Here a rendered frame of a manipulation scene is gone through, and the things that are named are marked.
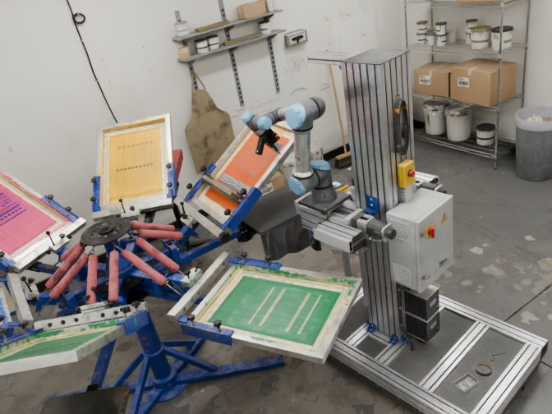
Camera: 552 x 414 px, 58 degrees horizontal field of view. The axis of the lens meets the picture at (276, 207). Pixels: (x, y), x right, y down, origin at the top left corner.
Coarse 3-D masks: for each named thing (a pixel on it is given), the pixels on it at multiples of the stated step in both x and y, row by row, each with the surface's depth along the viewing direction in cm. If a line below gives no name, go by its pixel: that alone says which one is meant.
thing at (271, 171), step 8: (248, 128) 355; (288, 128) 323; (240, 136) 354; (232, 144) 354; (288, 144) 314; (224, 152) 355; (232, 152) 354; (288, 152) 313; (224, 160) 353; (280, 160) 312; (216, 168) 351; (272, 168) 310; (264, 176) 311; (272, 176) 312; (256, 184) 311; (264, 184) 311; (200, 192) 351; (192, 200) 345; (208, 208) 329; (216, 216) 319
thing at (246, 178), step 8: (264, 144) 336; (272, 160) 321; (264, 168) 321; (240, 176) 333; (248, 176) 328; (256, 176) 322; (248, 184) 323; (224, 200) 329; (224, 208) 324; (232, 208) 319
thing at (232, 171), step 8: (256, 136) 347; (248, 144) 348; (256, 144) 342; (240, 152) 349; (232, 160) 349; (232, 168) 344; (232, 176) 339; (208, 192) 346; (216, 192) 340; (216, 200) 334
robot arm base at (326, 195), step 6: (330, 186) 285; (312, 192) 290; (318, 192) 285; (324, 192) 284; (330, 192) 286; (336, 192) 291; (312, 198) 290; (318, 198) 286; (324, 198) 286; (330, 198) 286; (336, 198) 290
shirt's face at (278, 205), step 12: (276, 192) 378; (288, 192) 374; (264, 204) 365; (276, 204) 362; (288, 204) 358; (252, 216) 352; (264, 216) 349; (276, 216) 346; (288, 216) 343; (264, 228) 334
